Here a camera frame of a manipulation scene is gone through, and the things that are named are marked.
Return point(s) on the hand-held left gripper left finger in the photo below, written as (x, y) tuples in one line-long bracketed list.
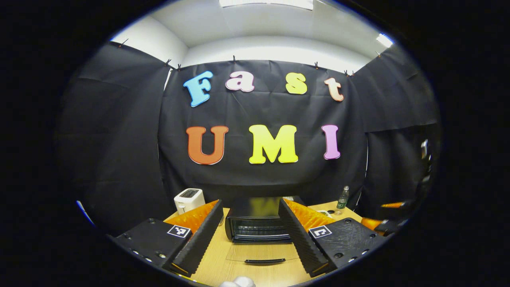
[(199, 241)]

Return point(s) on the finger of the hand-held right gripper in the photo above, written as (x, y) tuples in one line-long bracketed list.
[(388, 228), (392, 205)]

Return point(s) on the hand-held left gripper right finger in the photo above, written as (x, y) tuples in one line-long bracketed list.
[(301, 239)]

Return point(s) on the black electric oven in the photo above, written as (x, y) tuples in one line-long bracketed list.
[(255, 227)]

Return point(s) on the white divided grain dish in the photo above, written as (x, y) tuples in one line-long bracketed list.
[(324, 214)]

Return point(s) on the white toaster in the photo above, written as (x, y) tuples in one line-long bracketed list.
[(189, 199)]

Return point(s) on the clear plastic water bottle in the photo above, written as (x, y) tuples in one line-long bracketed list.
[(342, 199)]

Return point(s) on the white ceiling light panel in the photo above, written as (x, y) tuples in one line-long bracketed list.
[(384, 40)]

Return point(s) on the black backdrop cloth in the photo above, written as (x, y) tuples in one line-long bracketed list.
[(259, 111)]

